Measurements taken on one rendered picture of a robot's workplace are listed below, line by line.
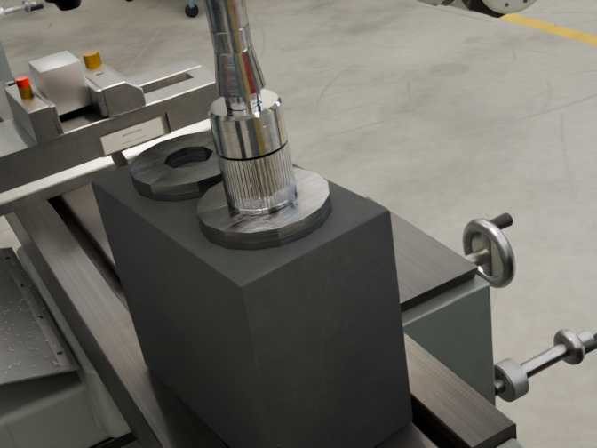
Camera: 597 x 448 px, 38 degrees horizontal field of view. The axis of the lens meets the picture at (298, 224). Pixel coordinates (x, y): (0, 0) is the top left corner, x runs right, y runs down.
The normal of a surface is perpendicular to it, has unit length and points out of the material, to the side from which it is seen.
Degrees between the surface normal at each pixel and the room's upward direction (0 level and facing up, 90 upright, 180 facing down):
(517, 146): 0
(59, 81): 90
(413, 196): 0
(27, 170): 90
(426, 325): 90
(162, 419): 0
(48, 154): 90
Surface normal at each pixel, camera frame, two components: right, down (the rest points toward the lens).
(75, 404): 0.48, 0.37
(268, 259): -0.14, -0.86
